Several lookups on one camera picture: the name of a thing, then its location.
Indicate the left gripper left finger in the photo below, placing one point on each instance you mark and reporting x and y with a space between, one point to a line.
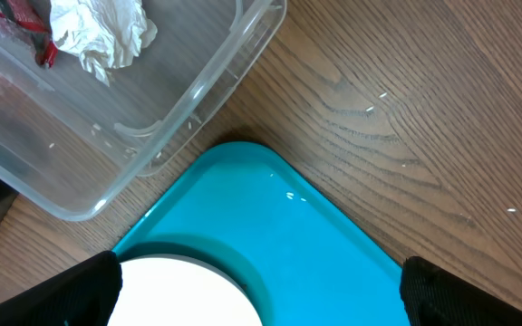
85 294

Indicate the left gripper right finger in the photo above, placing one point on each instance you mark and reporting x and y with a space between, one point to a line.
433 296

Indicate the large pink plate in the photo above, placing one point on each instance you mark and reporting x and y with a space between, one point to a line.
177 290

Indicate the white napkin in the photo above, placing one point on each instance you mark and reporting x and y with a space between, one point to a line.
104 35

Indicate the red ketchup packet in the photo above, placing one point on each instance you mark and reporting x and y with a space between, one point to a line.
21 24

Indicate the clear plastic bin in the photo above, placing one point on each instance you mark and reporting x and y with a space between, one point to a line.
71 143

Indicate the teal serving tray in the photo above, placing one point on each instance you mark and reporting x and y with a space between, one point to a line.
241 208

